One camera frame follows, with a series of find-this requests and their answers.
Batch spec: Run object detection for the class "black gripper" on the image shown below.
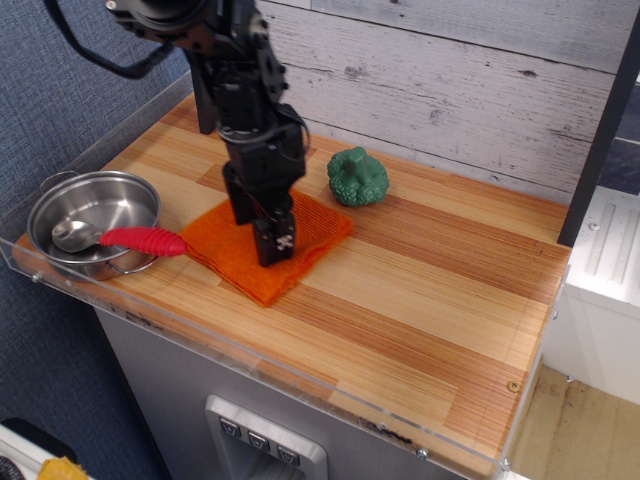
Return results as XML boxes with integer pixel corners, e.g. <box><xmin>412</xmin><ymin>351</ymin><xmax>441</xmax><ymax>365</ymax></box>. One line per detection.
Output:
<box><xmin>219</xmin><ymin>104</ymin><xmax>306</xmax><ymax>267</ymax></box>

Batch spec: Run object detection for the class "orange towel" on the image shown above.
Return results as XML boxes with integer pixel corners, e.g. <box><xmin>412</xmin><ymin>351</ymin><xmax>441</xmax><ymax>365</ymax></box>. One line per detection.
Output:
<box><xmin>180</xmin><ymin>191</ymin><xmax>353</xmax><ymax>307</ymax></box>

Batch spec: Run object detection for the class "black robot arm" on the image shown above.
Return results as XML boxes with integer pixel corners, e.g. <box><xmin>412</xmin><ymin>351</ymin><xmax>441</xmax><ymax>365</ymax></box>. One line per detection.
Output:
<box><xmin>106</xmin><ymin>1</ymin><xmax>310</xmax><ymax>266</ymax></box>

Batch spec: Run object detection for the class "green plastic broccoli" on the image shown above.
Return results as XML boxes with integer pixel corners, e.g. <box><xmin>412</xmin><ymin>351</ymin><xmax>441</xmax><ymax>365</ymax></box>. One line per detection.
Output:
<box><xmin>327</xmin><ymin>147</ymin><xmax>390</xmax><ymax>207</ymax></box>

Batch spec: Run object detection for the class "stainless steel pot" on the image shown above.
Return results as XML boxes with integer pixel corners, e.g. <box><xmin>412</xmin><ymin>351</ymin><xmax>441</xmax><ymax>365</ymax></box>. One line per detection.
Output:
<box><xmin>27</xmin><ymin>171</ymin><xmax>161</xmax><ymax>280</ymax></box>

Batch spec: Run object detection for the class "silver dispenser button panel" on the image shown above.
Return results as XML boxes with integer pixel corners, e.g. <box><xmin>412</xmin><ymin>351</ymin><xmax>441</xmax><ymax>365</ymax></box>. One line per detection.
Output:
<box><xmin>205</xmin><ymin>395</ymin><xmax>328</xmax><ymax>479</ymax></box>

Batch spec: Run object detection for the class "clear acrylic table guard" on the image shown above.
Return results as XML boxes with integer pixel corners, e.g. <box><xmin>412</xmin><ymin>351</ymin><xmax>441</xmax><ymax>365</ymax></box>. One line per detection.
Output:
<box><xmin>0</xmin><ymin>69</ymin><xmax>571</xmax><ymax>480</ymax></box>

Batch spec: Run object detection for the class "black yellow object corner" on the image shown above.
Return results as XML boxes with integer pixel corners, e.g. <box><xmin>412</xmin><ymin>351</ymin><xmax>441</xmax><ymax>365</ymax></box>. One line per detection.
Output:
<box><xmin>1</xmin><ymin>418</ymin><xmax>91</xmax><ymax>479</ymax></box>

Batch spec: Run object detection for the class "white ribbed appliance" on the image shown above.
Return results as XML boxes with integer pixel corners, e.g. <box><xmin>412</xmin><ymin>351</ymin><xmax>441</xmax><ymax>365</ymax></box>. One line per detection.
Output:
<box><xmin>541</xmin><ymin>187</ymin><xmax>639</xmax><ymax>403</ymax></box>

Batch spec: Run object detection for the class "dark grey left post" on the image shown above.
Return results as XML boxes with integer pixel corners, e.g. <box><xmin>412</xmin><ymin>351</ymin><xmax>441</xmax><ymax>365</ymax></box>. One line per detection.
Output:
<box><xmin>185</xmin><ymin>51</ymin><xmax>219</xmax><ymax>135</ymax></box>

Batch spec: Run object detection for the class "dark grey post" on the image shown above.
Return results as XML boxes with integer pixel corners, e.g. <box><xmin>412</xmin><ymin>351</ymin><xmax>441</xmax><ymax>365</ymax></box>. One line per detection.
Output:
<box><xmin>185</xmin><ymin>51</ymin><xmax>219</xmax><ymax>135</ymax></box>
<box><xmin>557</xmin><ymin>11</ymin><xmax>639</xmax><ymax>247</ymax></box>

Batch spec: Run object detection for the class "red handled metal spoon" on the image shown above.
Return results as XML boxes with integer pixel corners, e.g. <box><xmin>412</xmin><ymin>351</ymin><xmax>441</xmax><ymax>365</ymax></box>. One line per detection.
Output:
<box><xmin>51</xmin><ymin>220</ymin><xmax>188</xmax><ymax>257</ymax></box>

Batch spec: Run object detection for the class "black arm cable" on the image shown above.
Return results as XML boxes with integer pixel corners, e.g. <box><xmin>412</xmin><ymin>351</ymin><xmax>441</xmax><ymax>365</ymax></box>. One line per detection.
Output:
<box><xmin>42</xmin><ymin>0</ymin><xmax>174</xmax><ymax>80</ymax></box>

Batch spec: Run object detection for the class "dark grey right post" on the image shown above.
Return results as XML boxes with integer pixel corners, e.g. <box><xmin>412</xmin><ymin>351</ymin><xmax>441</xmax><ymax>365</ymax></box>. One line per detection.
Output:
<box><xmin>557</xmin><ymin>11</ymin><xmax>639</xmax><ymax>247</ymax></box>

